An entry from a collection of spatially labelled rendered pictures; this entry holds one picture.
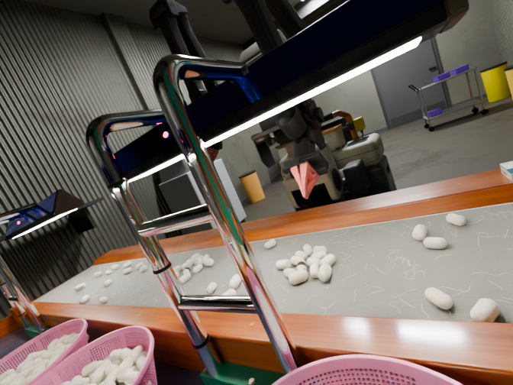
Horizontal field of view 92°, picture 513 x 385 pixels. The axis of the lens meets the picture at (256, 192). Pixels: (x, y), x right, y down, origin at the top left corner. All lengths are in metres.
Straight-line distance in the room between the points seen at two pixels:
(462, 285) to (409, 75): 7.06
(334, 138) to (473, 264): 1.02
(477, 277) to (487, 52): 7.22
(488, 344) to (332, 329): 0.14
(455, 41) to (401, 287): 7.21
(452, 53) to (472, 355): 7.29
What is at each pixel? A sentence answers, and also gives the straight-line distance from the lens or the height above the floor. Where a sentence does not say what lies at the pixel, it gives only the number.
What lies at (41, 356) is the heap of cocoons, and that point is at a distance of 0.89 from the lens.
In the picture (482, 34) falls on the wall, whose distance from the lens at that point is 7.58.
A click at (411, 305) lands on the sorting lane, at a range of 0.41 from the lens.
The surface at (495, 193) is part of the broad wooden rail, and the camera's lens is 0.63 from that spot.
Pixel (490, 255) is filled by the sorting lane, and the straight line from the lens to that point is 0.49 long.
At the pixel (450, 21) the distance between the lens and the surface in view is 0.32.
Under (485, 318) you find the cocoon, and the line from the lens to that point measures 0.37.
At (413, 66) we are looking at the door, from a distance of 7.40.
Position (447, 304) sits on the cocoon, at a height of 0.75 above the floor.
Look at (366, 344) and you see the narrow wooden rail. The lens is 0.34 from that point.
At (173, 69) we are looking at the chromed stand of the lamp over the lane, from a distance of 0.27.
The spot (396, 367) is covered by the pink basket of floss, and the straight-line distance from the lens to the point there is 0.32.
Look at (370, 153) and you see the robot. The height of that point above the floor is 0.76.
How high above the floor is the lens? 1.01
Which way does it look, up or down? 10 degrees down
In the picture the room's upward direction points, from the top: 23 degrees counter-clockwise
